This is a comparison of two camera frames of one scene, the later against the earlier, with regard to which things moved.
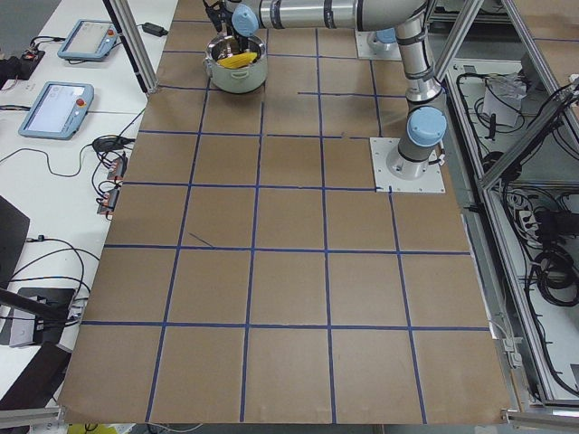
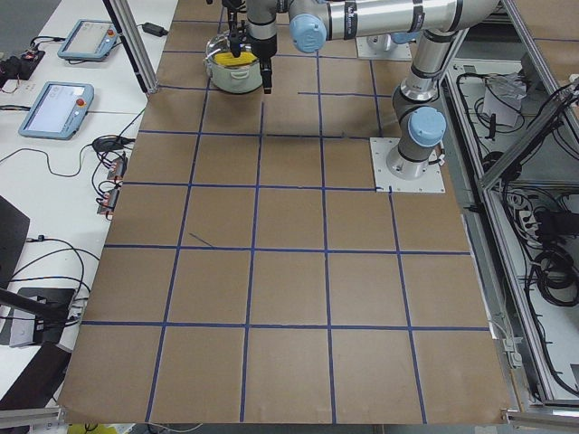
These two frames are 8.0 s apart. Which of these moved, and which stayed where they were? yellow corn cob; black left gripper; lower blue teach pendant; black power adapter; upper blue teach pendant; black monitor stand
Moved: yellow corn cob; black left gripper
Stayed: upper blue teach pendant; black monitor stand; lower blue teach pendant; black power adapter
